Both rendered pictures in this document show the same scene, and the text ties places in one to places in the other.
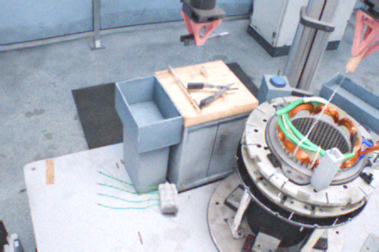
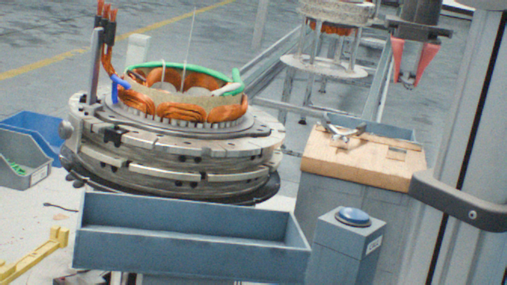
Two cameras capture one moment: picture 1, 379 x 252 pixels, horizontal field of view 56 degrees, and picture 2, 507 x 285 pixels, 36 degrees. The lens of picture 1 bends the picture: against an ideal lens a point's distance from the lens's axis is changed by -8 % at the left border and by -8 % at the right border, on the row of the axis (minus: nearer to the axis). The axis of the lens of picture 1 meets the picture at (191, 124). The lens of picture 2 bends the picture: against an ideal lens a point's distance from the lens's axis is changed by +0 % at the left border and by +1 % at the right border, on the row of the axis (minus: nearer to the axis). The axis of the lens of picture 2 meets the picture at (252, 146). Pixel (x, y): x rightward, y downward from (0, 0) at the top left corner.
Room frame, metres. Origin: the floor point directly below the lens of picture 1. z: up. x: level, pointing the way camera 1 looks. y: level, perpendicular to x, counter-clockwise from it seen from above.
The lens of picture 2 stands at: (1.39, -1.06, 1.40)
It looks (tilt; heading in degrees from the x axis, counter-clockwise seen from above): 17 degrees down; 129
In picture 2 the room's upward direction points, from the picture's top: 10 degrees clockwise
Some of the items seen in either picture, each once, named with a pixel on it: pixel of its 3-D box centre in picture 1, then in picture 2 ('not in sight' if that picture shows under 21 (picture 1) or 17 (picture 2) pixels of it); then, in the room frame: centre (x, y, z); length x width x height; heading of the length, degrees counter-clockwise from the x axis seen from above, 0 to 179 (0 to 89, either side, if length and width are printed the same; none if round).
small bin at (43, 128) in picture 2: not in sight; (41, 138); (-0.06, -0.05, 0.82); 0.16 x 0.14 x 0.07; 32
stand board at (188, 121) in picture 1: (205, 90); (365, 157); (0.77, -0.02, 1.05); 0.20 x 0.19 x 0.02; 123
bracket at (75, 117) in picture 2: not in sight; (78, 131); (0.57, -0.43, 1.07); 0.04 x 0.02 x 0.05; 168
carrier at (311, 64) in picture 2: not in sight; (330, 33); (-0.55, 1.71, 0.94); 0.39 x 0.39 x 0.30
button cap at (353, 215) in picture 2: (277, 80); (354, 215); (0.89, -0.22, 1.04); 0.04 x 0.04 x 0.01
